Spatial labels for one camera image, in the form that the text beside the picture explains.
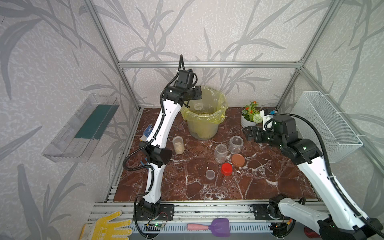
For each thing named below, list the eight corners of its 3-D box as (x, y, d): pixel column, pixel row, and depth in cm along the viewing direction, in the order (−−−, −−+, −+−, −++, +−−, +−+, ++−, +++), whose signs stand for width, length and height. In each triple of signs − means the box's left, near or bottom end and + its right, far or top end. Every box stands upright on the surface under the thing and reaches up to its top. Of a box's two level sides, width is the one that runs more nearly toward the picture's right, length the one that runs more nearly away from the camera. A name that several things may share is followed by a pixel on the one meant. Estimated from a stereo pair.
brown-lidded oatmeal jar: (228, 153, 97) (230, 145, 89) (227, 143, 102) (229, 135, 94) (241, 153, 97) (244, 145, 89) (239, 143, 102) (242, 135, 94)
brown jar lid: (232, 166, 91) (233, 165, 90) (230, 155, 96) (231, 153, 95) (245, 166, 91) (245, 165, 90) (242, 155, 97) (243, 153, 95)
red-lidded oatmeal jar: (215, 163, 93) (217, 153, 83) (214, 153, 97) (216, 143, 87) (225, 163, 93) (228, 153, 83) (224, 153, 97) (226, 143, 87)
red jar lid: (221, 175, 88) (222, 173, 85) (220, 165, 92) (221, 162, 90) (232, 175, 88) (233, 173, 85) (231, 165, 92) (232, 162, 90)
